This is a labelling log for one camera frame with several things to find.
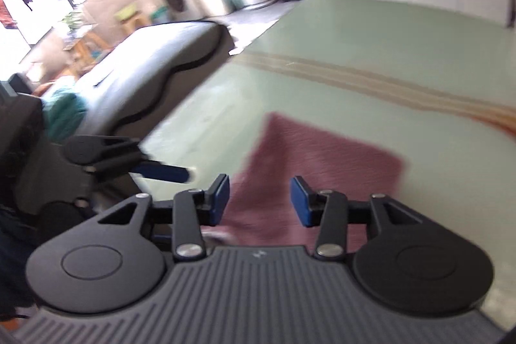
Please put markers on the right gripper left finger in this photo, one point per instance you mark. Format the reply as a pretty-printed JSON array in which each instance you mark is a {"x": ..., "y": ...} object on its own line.
[{"x": 193, "y": 209}]

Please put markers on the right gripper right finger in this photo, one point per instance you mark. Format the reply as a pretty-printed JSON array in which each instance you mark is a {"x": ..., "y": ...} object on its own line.
[{"x": 326, "y": 210}]

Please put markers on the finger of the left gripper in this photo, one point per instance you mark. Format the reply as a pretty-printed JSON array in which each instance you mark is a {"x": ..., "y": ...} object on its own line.
[{"x": 162, "y": 172}]

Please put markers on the pink terry towel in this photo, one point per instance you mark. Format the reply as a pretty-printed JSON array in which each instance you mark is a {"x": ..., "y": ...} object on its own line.
[{"x": 259, "y": 212}]

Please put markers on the grey upholstered chair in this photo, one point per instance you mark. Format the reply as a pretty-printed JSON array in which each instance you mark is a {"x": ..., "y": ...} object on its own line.
[{"x": 149, "y": 74}]

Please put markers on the wooden stool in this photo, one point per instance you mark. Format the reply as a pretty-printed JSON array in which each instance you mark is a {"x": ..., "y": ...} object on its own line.
[{"x": 131, "y": 18}]

